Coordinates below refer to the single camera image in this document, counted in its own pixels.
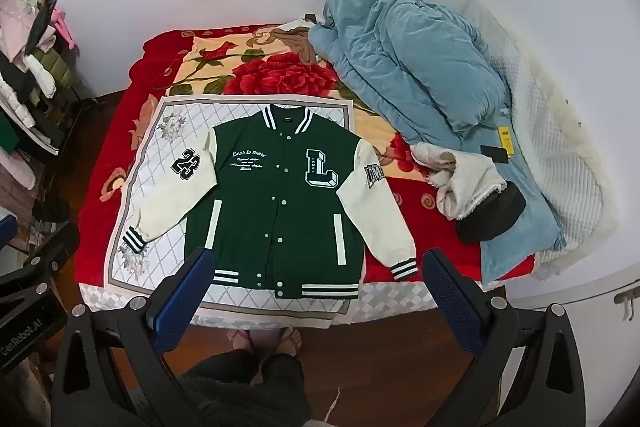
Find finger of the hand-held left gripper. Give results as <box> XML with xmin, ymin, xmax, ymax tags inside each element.
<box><xmin>0</xmin><ymin>221</ymin><xmax>81</xmax><ymax>295</ymax></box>

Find person's left foot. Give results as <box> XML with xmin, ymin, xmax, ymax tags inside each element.
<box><xmin>227</xmin><ymin>329</ymin><xmax>256</xmax><ymax>353</ymax></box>

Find rack of hanging clothes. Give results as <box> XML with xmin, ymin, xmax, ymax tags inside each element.
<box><xmin>0</xmin><ymin>0</ymin><xmax>96</xmax><ymax>258</ymax></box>

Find white diamond pattern mat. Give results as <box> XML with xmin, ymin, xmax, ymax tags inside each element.
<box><xmin>77</xmin><ymin>96</ymin><xmax>359</xmax><ymax>326</ymax></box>

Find person's right foot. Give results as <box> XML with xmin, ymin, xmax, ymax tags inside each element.
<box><xmin>277</xmin><ymin>326</ymin><xmax>304</xmax><ymax>356</ymax></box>

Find red floral blanket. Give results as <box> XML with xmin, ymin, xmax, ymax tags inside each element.
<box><xmin>80</xmin><ymin>19</ymin><xmax>537</xmax><ymax>284</ymax></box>

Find person's foot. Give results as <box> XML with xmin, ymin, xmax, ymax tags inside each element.
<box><xmin>277</xmin><ymin>326</ymin><xmax>304</xmax><ymax>356</ymax></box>
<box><xmin>227</xmin><ymin>329</ymin><xmax>256</xmax><ymax>353</ymax></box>

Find white textured bedspread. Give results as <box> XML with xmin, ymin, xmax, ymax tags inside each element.
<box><xmin>459</xmin><ymin>0</ymin><xmax>622</xmax><ymax>279</ymax></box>

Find yellow tag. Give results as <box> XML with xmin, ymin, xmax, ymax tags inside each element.
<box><xmin>497</xmin><ymin>124</ymin><xmax>516</xmax><ymax>158</ymax></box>

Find person's dark pants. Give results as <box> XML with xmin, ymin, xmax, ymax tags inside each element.
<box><xmin>177</xmin><ymin>349</ymin><xmax>314</xmax><ymax>427</ymax></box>

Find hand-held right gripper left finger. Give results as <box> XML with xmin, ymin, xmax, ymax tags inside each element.
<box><xmin>50</xmin><ymin>247</ymin><xmax>216</xmax><ymax>427</ymax></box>

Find white fleece garment black lining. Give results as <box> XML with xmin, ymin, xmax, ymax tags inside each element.
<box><xmin>410</xmin><ymin>142</ymin><xmax>528</xmax><ymax>246</ymax></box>

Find green white varsity jacket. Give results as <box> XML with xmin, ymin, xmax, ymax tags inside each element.
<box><xmin>120</xmin><ymin>104</ymin><xmax>418</xmax><ymax>301</ymax></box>

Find light blue quilt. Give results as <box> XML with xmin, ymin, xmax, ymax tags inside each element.
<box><xmin>307</xmin><ymin>0</ymin><xmax>569</xmax><ymax>286</ymax></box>

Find small black flat case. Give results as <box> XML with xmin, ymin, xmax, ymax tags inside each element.
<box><xmin>478</xmin><ymin>144</ymin><xmax>509</xmax><ymax>164</ymax></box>

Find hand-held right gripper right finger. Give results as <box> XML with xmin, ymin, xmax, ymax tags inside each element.
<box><xmin>422</xmin><ymin>249</ymin><xmax>594</xmax><ymax>427</ymax></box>

